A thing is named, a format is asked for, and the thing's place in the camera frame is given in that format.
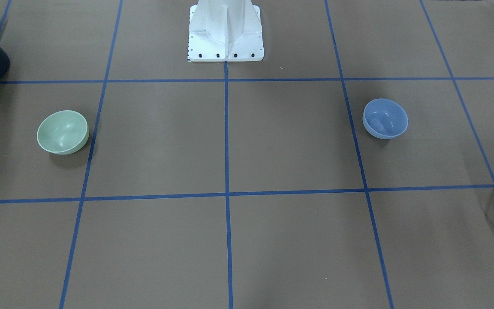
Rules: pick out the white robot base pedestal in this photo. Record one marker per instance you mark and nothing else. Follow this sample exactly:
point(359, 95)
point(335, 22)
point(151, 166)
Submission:
point(225, 30)

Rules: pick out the green bowl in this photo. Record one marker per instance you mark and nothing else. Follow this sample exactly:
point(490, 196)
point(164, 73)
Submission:
point(63, 132)

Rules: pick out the blue bowl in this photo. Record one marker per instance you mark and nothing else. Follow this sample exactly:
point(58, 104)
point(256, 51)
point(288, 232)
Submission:
point(384, 119)

